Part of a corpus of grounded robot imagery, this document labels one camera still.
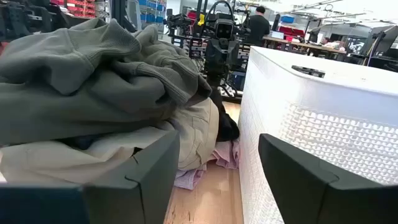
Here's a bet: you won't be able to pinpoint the wooden workbench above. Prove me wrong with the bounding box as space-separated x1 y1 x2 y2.
262 35 348 60

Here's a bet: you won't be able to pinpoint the pale pink garment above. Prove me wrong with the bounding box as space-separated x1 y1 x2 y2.
173 139 241 190

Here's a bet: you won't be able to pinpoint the red storage bins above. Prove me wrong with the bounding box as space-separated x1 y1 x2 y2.
49 0 97 19

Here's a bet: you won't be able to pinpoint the olive green sweatshirt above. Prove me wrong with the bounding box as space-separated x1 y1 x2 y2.
0 17 213 147

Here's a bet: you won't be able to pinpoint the beige garment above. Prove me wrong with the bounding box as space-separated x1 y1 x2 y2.
0 98 220 184

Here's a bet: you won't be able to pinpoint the red boxes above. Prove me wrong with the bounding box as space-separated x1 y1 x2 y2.
277 26 305 38

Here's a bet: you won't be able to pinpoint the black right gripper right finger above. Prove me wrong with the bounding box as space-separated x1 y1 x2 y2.
257 133 398 224

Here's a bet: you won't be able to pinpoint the blue storage bins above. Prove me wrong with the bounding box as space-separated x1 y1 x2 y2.
138 0 166 24

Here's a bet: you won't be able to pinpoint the black monitor panel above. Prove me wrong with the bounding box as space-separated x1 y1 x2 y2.
362 24 398 72

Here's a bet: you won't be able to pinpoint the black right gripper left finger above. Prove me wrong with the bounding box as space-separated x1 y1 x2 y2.
0 129 181 224

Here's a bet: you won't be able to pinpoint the black garment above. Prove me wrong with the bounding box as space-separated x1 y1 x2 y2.
210 88 241 142

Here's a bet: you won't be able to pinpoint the white plastic laundry basket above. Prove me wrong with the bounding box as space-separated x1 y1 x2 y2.
238 45 398 224

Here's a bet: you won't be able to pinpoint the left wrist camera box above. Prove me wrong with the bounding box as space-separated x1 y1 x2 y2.
213 18 234 40

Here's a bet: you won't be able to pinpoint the black robot rig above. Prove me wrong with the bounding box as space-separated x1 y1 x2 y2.
0 0 71 43

